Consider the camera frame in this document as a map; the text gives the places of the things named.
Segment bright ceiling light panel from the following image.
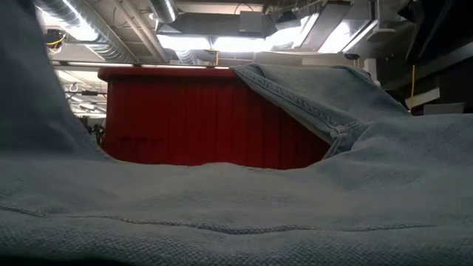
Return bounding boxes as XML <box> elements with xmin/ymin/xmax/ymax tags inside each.
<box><xmin>157</xmin><ymin>34</ymin><xmax>267</xmax><ymax>52</ymax></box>

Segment red plastic laundry basket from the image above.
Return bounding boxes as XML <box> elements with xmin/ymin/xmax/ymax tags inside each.
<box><xmin>97</xmin><ymin>66</ymin><xmax>332</xmax><ymax>170</ymax></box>

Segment grey flat panel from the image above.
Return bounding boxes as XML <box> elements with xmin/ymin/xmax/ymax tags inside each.
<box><xmin>423</xmin><ymin>102</ymin><xmax>466</xmax><ymax>115</ymax></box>

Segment yellow cable reel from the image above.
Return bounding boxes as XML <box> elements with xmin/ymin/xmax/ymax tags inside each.
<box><xmin>44</xmin><ymin>29</ymin><xmax>67</xmax><ymax>49</ymax></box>

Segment light blue towel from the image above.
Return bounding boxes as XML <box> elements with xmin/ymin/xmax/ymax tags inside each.
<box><xmin>0</xmin><ymin>0</ymin><xmax>473</xmax><ymax>266</ymax></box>

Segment corrugated silver air duct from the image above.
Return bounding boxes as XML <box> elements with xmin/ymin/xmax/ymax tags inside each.
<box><xmin>35</xmin><ymin>0</ymin><xmax>137</xmax><ymax>64</ymax></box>

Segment black metal rack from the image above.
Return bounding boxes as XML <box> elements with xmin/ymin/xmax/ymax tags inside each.
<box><xmin>64</xmin><ymin>88</ymin><xmax>108</xmax><ymax>115</ymax></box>

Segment round silver air duct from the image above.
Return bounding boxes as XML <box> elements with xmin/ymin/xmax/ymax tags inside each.
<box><xmin>149</xmin><ymin>0</ymin><xmax>179</xmax><ymax>24</ymax></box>

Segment light blue denim jeans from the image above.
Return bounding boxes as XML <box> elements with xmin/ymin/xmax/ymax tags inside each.
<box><xmin>231</xmin><ymin>63</ymin><xmax>411</xmax><ymax>160</ymax></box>

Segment yellow hanging cable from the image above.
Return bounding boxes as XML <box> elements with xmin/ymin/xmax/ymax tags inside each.
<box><xmin>409</xmin><ymin>64</ymin><xmax>415</xmax><ymax>112</ymax></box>

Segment grey ceiling box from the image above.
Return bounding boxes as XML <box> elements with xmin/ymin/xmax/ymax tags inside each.
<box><xmin>239</xmin><ymin>10</ymin><xmax>264</xmax><ymax>34</ymax></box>

